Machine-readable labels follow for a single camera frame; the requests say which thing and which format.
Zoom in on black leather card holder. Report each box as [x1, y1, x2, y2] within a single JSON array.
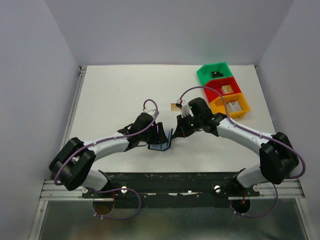
[[147, 127, 175, 152]]

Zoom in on gold credit card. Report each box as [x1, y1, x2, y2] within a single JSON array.
[[170, 103, 180, 112]]

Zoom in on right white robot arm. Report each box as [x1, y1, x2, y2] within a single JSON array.
[[172, 97, 299, 192]]

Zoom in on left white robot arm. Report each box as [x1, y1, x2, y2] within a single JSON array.
[[49, 111, 173, 191]]

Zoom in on yellow plastic bin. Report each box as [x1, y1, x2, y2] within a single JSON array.
[[209, 93, 251, 119]]

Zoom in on white box in yellow bin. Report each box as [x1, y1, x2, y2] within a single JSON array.
[[227, 101, 243, 114]]

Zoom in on red plastic bin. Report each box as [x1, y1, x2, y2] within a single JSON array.
[[204, 76, 242, 103]]

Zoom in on white box in red bin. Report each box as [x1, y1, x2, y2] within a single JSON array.
[[221, 85, 234, 95]]

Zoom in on green plastic bin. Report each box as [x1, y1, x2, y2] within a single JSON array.
[[196, 62, 233, 86]]

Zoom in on black part in green bin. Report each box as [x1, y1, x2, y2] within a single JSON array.
[[211, 71, 224, 79]]

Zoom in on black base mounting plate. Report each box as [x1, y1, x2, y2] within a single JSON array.
[[82, 172, 260, 209]]

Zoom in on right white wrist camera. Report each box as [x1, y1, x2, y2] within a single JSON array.
[[175, 98, 191, 118]]

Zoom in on aluminium extrusion rail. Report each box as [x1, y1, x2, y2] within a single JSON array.
[[39, 65, 88, 201]]

